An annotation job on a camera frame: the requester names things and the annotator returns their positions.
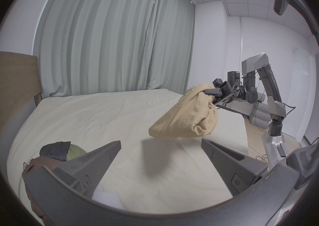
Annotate black and olive garment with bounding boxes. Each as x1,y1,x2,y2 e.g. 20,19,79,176
40,141,88,162

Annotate beige shorts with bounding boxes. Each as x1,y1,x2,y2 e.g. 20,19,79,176
149,83,219,139

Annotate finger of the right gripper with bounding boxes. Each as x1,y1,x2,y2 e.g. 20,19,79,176
212,97,231,107
204,88,223,96

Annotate pale green curtain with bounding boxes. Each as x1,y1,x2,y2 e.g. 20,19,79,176
34,0,163,97
143,0,196,94

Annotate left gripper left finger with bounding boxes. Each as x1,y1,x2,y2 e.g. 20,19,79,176
51,140,122,197

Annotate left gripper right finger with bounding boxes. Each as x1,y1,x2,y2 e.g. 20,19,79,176
201,138,268,198

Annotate bed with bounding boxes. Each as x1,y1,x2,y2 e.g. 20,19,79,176
0,51,250,217

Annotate dark brown garment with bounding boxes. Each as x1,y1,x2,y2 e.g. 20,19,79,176
21,156,75,223

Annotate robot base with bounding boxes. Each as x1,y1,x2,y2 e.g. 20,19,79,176
261,130,319,220

